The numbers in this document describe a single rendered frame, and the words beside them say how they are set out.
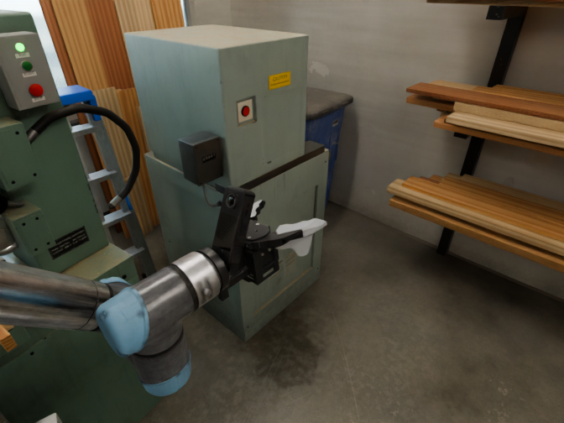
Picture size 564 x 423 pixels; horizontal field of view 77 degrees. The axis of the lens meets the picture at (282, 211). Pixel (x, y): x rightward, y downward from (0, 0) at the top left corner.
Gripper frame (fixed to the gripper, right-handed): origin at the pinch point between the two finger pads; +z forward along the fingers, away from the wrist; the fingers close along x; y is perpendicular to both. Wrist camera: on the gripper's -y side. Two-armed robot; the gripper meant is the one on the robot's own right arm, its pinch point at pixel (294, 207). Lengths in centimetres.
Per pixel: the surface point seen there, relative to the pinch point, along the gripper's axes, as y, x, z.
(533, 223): 63, 22, 138
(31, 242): 14, -66, -32
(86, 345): 57, -70, -30
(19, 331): 29, -53, -43
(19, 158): -7, -65, -26
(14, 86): -23, -65, -21
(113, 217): 53, -148, 14
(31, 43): -32, -65, -15
